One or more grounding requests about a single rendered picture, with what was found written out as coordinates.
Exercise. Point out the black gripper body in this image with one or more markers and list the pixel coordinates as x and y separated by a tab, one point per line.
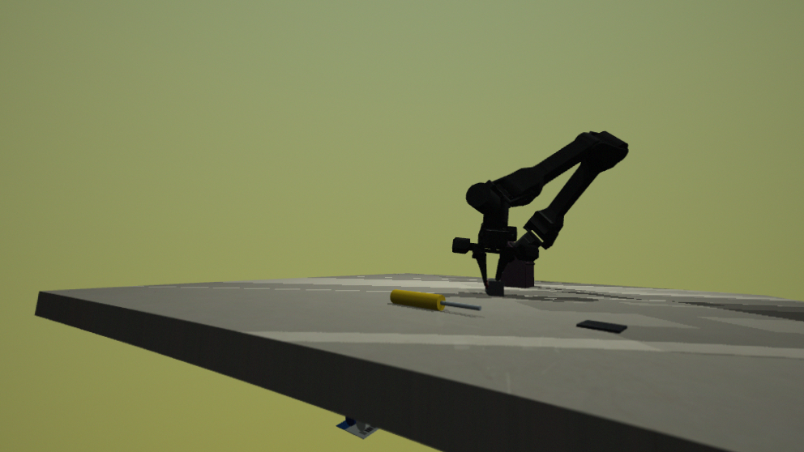
522	252

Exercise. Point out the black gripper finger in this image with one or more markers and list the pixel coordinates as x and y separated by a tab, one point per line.
502	263
481	261

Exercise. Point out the yellow-handled screwdriver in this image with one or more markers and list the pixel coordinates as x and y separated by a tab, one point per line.
425	300

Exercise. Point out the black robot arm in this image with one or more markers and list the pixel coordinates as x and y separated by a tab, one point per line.
597	152

